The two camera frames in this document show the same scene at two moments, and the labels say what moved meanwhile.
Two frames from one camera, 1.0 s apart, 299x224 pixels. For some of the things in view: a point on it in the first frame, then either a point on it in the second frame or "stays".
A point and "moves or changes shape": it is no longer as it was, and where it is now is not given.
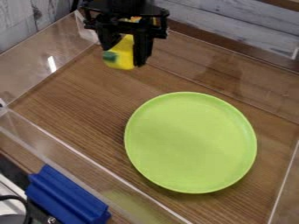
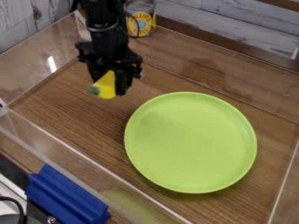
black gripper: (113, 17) → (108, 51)
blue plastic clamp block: (63, 200) stays
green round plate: (191, 142) stays
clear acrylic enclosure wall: (29, 147) stays
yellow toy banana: (119, 57) moves or changes shape
